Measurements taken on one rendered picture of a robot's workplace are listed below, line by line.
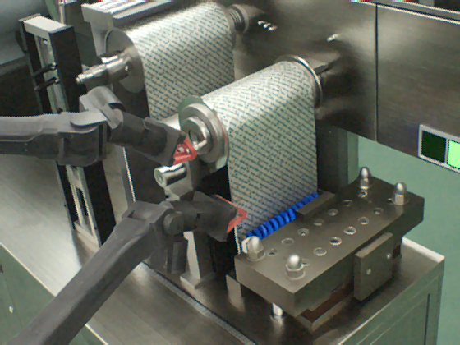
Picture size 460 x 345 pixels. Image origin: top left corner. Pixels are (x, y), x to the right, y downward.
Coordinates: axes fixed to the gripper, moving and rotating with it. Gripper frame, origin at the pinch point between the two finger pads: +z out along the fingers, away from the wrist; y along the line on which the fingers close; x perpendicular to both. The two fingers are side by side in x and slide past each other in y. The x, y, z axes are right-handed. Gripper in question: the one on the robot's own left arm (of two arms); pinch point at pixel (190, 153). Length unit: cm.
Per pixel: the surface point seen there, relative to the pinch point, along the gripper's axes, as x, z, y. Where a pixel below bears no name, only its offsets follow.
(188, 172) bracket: -3.9, 3.8, -2.2
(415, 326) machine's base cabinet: -17, 53, 32
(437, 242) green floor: -3, 191, -32
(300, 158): 7.1, 23.8, 6.0
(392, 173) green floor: 18, 218, -82
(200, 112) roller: 7.7, -2.2, 0.4
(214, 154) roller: 1.5, 2.8, 3.3
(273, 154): 5.9, 15.5, 5.9
